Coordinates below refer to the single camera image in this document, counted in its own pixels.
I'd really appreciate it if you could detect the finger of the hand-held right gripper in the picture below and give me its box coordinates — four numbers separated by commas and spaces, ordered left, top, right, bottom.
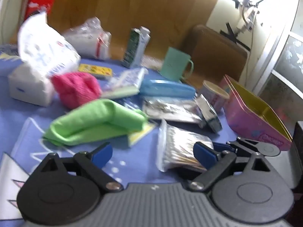
212, 137, 281, 158

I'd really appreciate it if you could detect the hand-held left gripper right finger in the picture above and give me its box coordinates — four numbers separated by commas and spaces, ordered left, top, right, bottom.
189, 142, 271, 192

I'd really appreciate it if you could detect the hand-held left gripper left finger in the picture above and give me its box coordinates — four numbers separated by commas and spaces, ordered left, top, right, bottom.
39, 142, 123, 193

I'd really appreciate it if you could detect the cotton swab bag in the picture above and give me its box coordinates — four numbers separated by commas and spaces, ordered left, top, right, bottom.
156, 119, 215, 173

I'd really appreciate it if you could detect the black round tape measure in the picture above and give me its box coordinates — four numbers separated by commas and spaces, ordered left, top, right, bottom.
195, 95, 223, 133

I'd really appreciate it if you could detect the pink tin box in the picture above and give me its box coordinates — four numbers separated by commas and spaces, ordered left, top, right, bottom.
219, 74, 293, 152

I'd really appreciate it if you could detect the green cloth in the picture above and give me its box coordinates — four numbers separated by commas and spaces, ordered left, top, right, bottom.
43, 99, 148, 147

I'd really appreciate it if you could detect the silver foil packet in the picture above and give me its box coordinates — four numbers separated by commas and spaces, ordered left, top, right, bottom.
142, 97, 206, 128

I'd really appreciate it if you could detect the blue plastic case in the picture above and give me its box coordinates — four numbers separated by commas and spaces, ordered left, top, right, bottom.
139, 79, 196, 99

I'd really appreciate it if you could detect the yellow card case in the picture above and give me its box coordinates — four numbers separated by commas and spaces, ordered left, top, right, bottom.
78, 63, 113, 79

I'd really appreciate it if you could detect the round can with beige lid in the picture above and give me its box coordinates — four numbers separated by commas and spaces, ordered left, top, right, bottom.
198, 80, 230, 114

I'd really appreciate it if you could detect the pink knitted pouch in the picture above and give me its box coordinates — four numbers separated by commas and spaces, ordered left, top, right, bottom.
52, 72, 102, 110

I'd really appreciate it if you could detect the blue printed tablecloth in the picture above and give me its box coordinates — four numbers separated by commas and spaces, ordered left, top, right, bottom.
0, 44, 294, 218

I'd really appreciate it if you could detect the green plastic mug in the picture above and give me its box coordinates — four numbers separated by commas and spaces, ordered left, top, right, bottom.
160, 47, 194, 82

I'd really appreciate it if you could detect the frosted glass sliding door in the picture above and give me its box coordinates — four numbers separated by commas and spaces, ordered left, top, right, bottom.
246, 0, 303, 123

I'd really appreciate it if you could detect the green white drink carton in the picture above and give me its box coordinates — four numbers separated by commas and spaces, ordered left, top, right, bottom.
122, 26, 151, 68

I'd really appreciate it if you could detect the plastic bag of paper cups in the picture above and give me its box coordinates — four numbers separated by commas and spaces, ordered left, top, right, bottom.
63, 17, 112, 59

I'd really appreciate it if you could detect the large white tissue pack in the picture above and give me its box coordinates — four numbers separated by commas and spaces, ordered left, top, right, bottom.
8, 12, 81, 107

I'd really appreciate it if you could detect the white power strip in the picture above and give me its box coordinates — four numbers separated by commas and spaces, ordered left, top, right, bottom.
237, 2, 259, 32

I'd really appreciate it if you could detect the red cardboard box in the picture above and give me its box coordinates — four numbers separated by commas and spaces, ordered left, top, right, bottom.
24, 0, 56, 22

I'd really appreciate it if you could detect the white cable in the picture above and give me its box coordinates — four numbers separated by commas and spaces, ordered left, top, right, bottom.
241, 28, 255, 86

